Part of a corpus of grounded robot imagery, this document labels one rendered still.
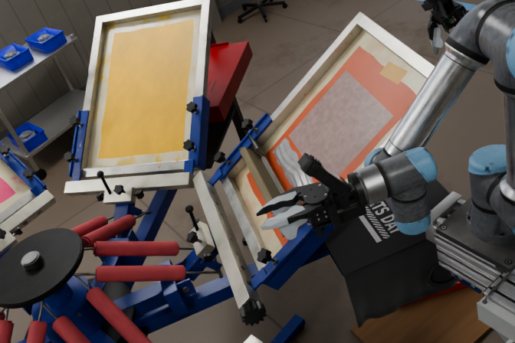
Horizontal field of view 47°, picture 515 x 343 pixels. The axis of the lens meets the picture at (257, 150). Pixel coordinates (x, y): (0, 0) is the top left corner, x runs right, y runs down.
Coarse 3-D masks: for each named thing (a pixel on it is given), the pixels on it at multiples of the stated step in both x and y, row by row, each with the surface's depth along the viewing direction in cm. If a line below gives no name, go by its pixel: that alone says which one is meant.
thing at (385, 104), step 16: (384, 80) 182; (368, 96) 184; (384, 96) 179; (400, 96) 173; (352, 112) 187; (368, 112) 181; (384, 112) 176; (400, 112) 170; (336, 128) 189; (352, 128) 183; (368, 128) 178; (384, 128) 172; (320, 144) 191; (336, 144) 185; (352, 144) 180; (368, 144) 174; (320, 160) 187; (336, 160) 181; (352, 160) 176
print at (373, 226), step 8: (384, 200) 215; (368, 208) 214; (376, 208) 213; (384, 208) 212; (360, 216) 212; (368, 216) 211; (376, 216) 210; (384, 216) 209; (392, 216) 208; (368, 224) 208; (376, 224) 207; (384, 224) 206; (392, 224) 205; (368, 232) 205; (376, 232) 204; (384, 232) 203; (392, 232) 202; (376, 240) 201
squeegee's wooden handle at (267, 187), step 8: (240, 152) 205; (248, 152) 201; (248, 160) 198; (256, 160) 200; (248, 168) 196; (256, 168) 193; (264, 168) 198; (256, 176) 190; (264, 176) 191; (256, 184) 189; (264, 184) 185; (272, 184) 190; (264, 192) 183; (272, 192) 183; (264, 200) 181
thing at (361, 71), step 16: (352, 64) 198; (368, 64) 192; (336, 80) 201; (352, 80) 194; (368, 80) 188; (320, 96) 203; (336, 96) 196; (352, 96) 190; (304, 112) 206; (320, 112) 199; (336, 112) 193; (288, 128) 209; (304, 128) 202; (320, 128) 195; (304, 144) 197; (272, 160) 207; (256, 192) 205
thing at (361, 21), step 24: (360, 24) 199; (336, 48) 204; (408, 48) 175; (312, 72) 208; (288, 96) 212; (384, 144) 164; (240, 168) 218; (240, 192) 212; (240, 216) 199; (264, 264) 178
